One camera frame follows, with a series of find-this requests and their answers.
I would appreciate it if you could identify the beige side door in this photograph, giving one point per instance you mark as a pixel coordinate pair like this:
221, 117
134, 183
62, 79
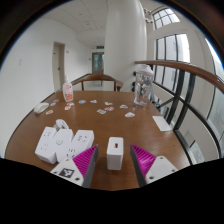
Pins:
58, 66

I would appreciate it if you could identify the small colourful sticker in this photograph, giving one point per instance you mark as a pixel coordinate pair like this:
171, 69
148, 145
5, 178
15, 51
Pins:
70, 104
56, 100
93, 101
49, 112
101, 111
52, 104
67, 107
82, 101
109, 108
123, 106
108, 103
129, 114

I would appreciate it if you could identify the tall black-framed grid window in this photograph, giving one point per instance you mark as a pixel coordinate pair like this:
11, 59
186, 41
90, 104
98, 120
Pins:
171, 61

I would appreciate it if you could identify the small arched grid window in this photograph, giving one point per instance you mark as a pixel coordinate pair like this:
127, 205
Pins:
166, 17

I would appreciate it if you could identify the white orange-labelled pump bottle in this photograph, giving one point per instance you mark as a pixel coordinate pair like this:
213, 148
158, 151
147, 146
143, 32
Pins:
67, 91

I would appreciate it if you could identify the green exit sign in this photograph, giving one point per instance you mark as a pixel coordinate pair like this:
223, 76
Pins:
100, 47

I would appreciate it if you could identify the white charger block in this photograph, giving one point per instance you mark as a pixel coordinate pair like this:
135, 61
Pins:
115, 155

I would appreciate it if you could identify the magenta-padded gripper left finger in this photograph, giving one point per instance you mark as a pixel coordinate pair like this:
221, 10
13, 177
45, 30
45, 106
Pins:
71, 170

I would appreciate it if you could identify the white computer mouse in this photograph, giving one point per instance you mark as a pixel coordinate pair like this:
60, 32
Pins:
40, 108

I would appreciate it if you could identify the wooden armchair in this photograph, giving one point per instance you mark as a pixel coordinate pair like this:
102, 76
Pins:
100, 77

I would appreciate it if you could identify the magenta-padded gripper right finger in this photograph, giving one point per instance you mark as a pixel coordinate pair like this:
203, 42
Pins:
156, 168

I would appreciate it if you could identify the wooden-topped black metal railing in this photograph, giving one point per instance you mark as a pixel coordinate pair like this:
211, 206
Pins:
186, 70

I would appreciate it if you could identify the glazed double door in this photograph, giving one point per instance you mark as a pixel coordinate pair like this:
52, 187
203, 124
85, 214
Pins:
98, 62

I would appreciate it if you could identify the white power strip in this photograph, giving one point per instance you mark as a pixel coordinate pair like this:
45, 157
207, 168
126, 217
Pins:
60, 143

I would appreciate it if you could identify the wide black-framed window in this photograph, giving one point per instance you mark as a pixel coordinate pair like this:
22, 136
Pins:
218, 110

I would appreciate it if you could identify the white paper card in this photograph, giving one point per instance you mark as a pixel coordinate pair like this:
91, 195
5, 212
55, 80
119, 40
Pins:
162, 123

